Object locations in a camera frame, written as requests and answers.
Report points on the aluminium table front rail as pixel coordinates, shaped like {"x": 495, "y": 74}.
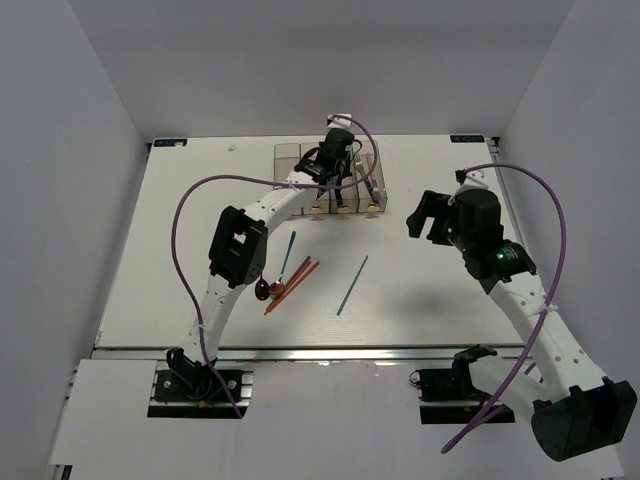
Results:
{"x": 249, "y": 355}

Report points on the black spoon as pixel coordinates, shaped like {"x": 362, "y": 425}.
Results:
{"x": 262, "y": 290}

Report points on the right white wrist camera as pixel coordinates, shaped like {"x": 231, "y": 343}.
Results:
{"x": 469, "y": 180}

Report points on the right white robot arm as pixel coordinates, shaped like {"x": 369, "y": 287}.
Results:
{"x": 574, "y": 408}

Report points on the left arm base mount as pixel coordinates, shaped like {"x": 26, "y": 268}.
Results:
{"x": 187, "y": 389}

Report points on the left xdof label sticker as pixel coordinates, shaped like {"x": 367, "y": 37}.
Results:
{"x": 170, "y": 143}

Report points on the clear container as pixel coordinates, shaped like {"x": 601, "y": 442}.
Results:
{"x": 350, "y": 195}
{"x": 286, "y": 157}
{"x": 365, "y": 205}
{"x": 321, "y": 203}

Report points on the aluminium table right rail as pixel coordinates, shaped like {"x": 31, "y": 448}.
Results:
{"x": 505, "y": 179}

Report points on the black handled fork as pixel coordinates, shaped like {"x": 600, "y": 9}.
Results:
{"x": 359, "y": 167}

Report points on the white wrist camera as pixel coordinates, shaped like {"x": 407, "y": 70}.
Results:
{"x": 339, "y": 121}
{"x": 469, "y": 180}

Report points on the teal chopstick by spoon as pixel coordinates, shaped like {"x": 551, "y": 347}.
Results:
{"x": 295, "y": 272}

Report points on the lone teal chopstick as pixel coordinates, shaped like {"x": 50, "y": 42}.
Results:
{"x": 352, "y": 286}

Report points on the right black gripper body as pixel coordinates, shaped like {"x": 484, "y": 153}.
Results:
{"x": 444, "y": 229}

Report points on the orange chopstick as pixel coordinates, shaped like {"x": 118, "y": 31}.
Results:
{"x": 277, "y": 302}
{"x": 293, "y": 281}

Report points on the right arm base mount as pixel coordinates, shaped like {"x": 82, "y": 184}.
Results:
{"x": 446, "y": 395}

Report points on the blue handled iridescent spoon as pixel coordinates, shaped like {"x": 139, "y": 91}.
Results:
{"x": 279, "y": 280}

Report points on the xdof label sticker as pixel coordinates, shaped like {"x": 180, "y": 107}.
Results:
{"x": 466, "y": 138}
{"x": 170, "y": 143}

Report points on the pink handled fork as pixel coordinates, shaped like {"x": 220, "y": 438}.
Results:
{"x": 373, "y": 184}

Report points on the right xdof label sticker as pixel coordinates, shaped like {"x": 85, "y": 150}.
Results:
{"x": 466, "y": 138}

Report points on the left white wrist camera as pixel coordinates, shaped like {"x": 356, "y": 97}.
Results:
{"x": 339, "y": 121}

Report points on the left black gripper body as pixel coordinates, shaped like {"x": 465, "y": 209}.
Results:
{"x": 344, "y": 168}

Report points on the aluminium table rail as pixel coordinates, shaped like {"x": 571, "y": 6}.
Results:
{"x": 249, "y": 355}
{"x": 505, "y": 179}

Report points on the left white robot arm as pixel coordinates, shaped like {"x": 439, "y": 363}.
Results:
{"x": 238, "y": 253}

